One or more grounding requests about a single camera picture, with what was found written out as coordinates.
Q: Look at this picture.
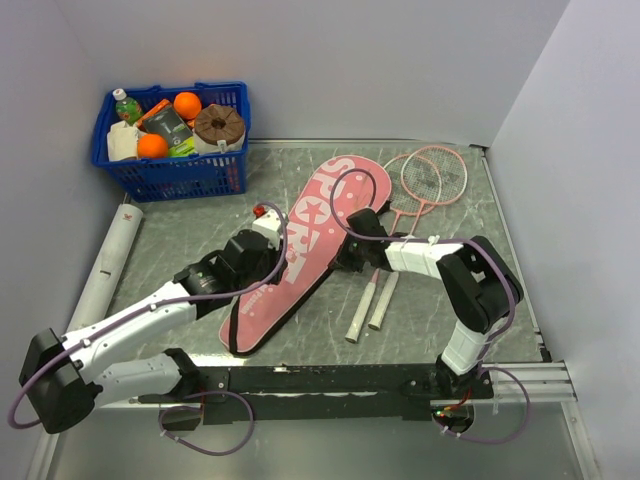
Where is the orange ball upper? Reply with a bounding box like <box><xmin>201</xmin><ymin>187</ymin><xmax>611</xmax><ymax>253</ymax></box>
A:
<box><xmin>173</xmin><ymin>92</ymin><xmax>202</xmax><ymax>121</ymax></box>

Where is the dark green carton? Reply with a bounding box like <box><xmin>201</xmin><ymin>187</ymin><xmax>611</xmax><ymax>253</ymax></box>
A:
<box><xmin>142</xmin><ymin>106</ymin><xmax>196</xmax><ymax>157</ymax></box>

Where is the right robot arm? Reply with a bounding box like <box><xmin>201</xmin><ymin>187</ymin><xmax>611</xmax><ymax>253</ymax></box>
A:
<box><xmin>335</xmin><ymin>208</ymin><xmax>523</xmax><ymax>398</ymax></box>

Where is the pink racket bag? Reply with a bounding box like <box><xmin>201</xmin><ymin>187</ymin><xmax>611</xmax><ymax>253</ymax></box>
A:
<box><xmin>219</xmin><ymin>155</ymin><xmax>392</xmax><ymax>356</ymax></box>

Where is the white cloth bag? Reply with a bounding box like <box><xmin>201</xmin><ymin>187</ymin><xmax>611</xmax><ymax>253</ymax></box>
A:
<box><xmin>106</xmin><ymin>121</ymin><xmax>146</xmax><ymax>162</ymax></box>

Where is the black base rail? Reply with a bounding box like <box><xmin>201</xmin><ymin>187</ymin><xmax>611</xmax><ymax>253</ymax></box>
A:
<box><xmin>137</xmin><ymin>364</ymin><xmax>494</xmax><ymax>426</ymax></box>

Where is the blue plastic basket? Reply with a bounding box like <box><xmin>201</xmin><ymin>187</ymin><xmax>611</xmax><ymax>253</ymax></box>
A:
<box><xmin>91</xmin><ymin>80</ymin><xmax>251</xmax><ymax>203</ymax></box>

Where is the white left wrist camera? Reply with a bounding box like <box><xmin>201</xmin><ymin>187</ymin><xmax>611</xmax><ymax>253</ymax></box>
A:
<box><xmin>251</xmin><ymin>205</ymin><xmax>283</xmax><ymax>249</ymax></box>

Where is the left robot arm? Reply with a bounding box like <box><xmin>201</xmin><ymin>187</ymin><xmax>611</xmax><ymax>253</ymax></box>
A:
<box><xmin>18</xmin><ymin>227</ymin><xmax>288</xmax><ymax>434</ymax></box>

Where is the white shuttlecock tube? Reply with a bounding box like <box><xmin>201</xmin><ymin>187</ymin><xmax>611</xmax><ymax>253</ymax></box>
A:
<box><xmin>68</xmin><ymin>203</ymin><xmax>143</xmax><ymax>331</ymax></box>

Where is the orange ball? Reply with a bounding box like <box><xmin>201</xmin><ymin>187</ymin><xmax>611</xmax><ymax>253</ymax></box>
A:
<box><xmin>173</xmin><ymin>92</ymin><xmax>202</xmax><ymax>121</ymax></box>
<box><xmin>137</xmin><ymin>133</ymin><xmax>169</xmax><ymax>159</ymax></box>

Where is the green drink bottle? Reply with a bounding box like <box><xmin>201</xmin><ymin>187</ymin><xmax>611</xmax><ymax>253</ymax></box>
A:
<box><xmin>112</xmin><ymin>88</ymin><xmax>144</xmax><ymax>126</ymax></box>

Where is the orange ball lower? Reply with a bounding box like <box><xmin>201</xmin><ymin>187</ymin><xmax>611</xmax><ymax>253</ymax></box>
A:
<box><xmin>137</xmin><ymin>133</ymin><xmax>169</xmax><ymax>159</ymax></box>

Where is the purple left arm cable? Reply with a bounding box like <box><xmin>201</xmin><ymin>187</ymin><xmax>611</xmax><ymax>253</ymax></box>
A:
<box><xmin>7</xmin><ymin>201</ymin><xmax>290</xmax><ymax>456</ymax></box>

